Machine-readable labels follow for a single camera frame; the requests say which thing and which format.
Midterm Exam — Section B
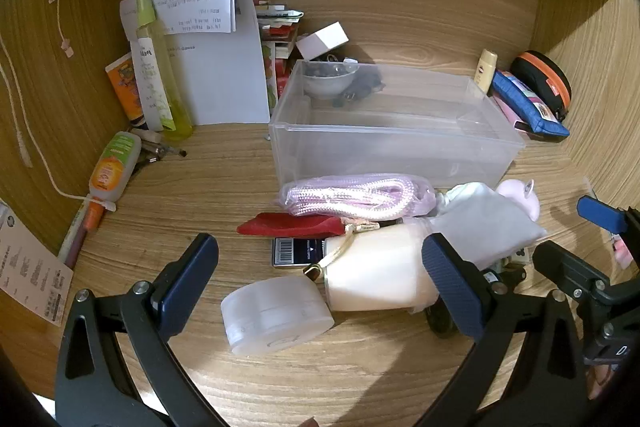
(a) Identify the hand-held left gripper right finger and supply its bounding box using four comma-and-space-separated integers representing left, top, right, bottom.
421, 233, 596, 427

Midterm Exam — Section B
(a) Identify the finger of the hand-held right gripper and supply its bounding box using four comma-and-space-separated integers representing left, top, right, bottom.
532, 240, 611, 304
576, 195, 640, 239

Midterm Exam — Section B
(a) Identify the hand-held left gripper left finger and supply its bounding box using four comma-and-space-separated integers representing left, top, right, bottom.
54, 233, 221, 427

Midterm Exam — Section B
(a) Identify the white drawstring cloth pouch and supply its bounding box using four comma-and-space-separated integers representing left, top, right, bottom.
427, 182, 548, 270

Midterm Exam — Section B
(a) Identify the translucent round jar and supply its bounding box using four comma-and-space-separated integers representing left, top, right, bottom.
220, 276, 335, 356

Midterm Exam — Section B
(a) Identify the pink rope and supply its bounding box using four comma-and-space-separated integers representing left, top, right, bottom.
278, 174, 437, 220

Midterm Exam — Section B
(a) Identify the clear plastic storage box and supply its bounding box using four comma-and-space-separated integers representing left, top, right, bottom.
268, 59, 526, 190

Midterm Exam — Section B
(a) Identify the person's right hand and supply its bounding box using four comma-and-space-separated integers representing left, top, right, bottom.
587, 359, 619, 401

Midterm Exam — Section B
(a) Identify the black round item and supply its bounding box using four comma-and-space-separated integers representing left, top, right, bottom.
425, 307, 458, 340

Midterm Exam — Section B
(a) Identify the red pouch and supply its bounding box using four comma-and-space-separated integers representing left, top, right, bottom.
236, 213, 346, 238

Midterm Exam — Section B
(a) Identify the black barcode card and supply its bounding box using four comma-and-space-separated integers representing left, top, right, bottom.
271, 236, 328, 269

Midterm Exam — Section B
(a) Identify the blue pencil case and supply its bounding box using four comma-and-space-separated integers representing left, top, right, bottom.
490, 69, 571, 138

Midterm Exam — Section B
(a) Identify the green orange squeeze bottle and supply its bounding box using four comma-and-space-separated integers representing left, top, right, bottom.
88, 132, 143, 202

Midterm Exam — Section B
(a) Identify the pink flat item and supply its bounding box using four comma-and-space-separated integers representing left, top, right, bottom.
495, 97, 526, 128

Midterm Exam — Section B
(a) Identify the black orange round case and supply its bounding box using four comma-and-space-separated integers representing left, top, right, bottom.
510, 51, 572, 122

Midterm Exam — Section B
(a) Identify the white paper receipt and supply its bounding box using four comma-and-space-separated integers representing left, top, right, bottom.
0, 202, 75, 325

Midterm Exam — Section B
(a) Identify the yellow-green spray bottle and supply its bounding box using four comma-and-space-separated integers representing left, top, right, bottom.
135, 0, 195, 142

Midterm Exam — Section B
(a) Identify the cream tube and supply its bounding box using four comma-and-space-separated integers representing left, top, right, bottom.
473, 49, 499, 95

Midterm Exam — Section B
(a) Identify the white printed tube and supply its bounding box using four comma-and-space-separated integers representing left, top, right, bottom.
131, 37, 166, 131

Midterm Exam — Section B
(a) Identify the orange printed tube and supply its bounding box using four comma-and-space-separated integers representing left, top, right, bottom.
105, 52, 151, 128

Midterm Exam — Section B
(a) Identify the white printed paper sheet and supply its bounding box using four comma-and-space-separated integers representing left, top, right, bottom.
119, 0, 271, 126

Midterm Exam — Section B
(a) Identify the dark cloth item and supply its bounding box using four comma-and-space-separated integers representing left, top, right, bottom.
339, 73, 387, 106

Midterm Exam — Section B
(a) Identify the stack of printed packets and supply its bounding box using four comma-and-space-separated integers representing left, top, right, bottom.
255, 0, 306, 115

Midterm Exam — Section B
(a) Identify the white ceramic bowl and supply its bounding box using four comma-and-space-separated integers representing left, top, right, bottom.
298, 61, 361, 102

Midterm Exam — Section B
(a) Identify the small white cardboard box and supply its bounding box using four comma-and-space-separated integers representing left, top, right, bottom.
295, 22, 350, 60

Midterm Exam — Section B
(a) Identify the white cable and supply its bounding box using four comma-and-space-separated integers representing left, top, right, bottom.
0, 0, 117, 212

